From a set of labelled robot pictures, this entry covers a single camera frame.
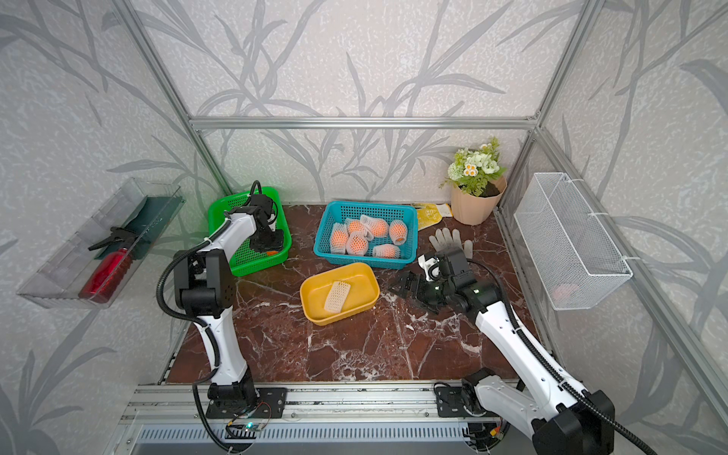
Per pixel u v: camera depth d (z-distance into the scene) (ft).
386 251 3.23
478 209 3.55
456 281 1.89
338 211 3.61
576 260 1.99
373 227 3.43
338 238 3.33
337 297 2.92
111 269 1.96
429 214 3.81
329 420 2.37
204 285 1.84
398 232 3.36
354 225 3.45
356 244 3.24
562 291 2.35
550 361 1.39
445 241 3.55
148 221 2.47
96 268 1.96
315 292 3.05
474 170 2.90
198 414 2.27
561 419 1.22
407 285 2.18
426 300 2.14
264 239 2.74
